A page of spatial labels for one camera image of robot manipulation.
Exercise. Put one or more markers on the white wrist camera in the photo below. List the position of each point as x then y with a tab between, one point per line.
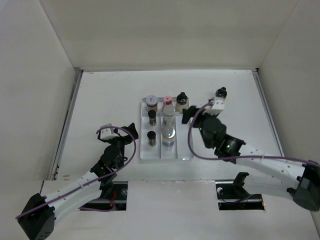
106	132
216	106

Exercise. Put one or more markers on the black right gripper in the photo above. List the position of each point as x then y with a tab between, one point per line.
188	113

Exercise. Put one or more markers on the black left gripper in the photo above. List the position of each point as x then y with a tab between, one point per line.
126	139

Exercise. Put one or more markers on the white divided organizer tray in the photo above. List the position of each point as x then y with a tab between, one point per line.
159	153

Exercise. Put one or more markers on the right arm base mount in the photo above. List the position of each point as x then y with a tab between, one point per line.
231	195

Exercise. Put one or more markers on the grinder jar white contents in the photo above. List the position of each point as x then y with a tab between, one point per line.
182	102

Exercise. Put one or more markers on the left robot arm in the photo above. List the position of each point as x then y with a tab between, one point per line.
42	213

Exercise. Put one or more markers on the blue label silver cap bottle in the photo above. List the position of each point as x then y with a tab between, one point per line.
168	137

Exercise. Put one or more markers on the orange label silver cap jar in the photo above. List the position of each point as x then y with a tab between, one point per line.
151	103

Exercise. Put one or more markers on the dark spice bottle black cap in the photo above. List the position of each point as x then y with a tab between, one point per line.
152	116

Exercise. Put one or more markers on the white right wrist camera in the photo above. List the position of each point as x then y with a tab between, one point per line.
216	106

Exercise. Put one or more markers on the pink cap spice jar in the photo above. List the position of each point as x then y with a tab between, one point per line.
167	101

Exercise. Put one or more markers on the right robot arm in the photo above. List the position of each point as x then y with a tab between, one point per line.
287	177

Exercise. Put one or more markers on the grinder jar black top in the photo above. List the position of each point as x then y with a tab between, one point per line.
221	93

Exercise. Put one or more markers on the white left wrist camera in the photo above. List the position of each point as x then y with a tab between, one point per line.
106	132

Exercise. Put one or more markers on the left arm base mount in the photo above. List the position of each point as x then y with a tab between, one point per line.
114	199

